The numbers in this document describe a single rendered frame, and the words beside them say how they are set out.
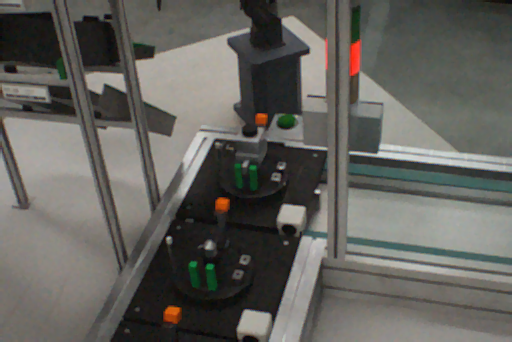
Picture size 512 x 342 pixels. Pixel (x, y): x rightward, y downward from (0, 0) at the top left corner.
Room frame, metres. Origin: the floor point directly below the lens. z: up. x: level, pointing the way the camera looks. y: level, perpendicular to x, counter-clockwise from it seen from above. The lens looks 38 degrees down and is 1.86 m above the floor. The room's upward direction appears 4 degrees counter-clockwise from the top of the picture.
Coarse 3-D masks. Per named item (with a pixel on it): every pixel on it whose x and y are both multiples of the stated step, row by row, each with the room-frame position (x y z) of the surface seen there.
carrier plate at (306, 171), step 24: (216, 168) 1.13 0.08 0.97; (312, 168) 1.11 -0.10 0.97; (192, 192) 1.07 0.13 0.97; (216, 192) 1.06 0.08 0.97; (288, 192) 1.04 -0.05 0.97; (312, 192) 1.04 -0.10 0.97; (192, 216) 1.00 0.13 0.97; (216, 216) 0.99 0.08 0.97; (240, 216) 0.99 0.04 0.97; (264, 216) 0.98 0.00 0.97
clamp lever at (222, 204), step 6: (222, 198) 0.93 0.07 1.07; (216, 204) 0.91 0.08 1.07; (222, 204) 0.91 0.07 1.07; (228, 204) 0.92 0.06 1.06; (216, 210) 0.90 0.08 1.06; (222, 210) 0.90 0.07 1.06; (222, 216) 0.90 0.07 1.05; (222, 222) 0.90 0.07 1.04; (222, 228) 0.90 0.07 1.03; (222, 234) 0.89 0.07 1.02; (222, 240) 0.89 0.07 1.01
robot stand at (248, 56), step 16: (288, 32) 1.51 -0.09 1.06; (240, 48) 1.45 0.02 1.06; (256, 48) 1.45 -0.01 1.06; (288, 48) 1.44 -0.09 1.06; (304, 48) 1.43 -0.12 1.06; (240, 64) 1.47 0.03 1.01; (256, 64) 1.38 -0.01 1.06; (272, 64) 1.39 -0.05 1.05; (288, 64) 1.42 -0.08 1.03; (240, 80) 1.47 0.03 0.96; (256, 80) 1.41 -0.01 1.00; (272, 80) 1.40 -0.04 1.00; (288, 80) 1.42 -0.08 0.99; (240, 96) 1.48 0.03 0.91; (256, 96) 1.41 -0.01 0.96; (272, 96) 1.40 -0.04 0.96; (288, 96) 1.42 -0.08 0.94; (240, 112) 1.47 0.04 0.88; (256, 112) 1.41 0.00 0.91; (272, 112) 1.40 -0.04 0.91; (288, 112) 1.42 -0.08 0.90
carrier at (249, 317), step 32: (192, 224) 0.98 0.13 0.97; (160, 256) 0.90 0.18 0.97; (192, 256) 0.87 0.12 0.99; (224, 256) 0.87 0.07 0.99; (256, 256) 0.88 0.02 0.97; (288, 256) 0.88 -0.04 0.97; (160, 288) 0.82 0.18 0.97; (192, 288) 0.80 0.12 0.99; (224, 288) 0.80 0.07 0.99; (256, 288) 0.81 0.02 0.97; (128, 320) 0.76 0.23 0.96; (160, 320) 0.75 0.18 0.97; (192, 320) 0.75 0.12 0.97; (224, 320) 0.74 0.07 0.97; (256, 320) 0.72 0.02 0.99
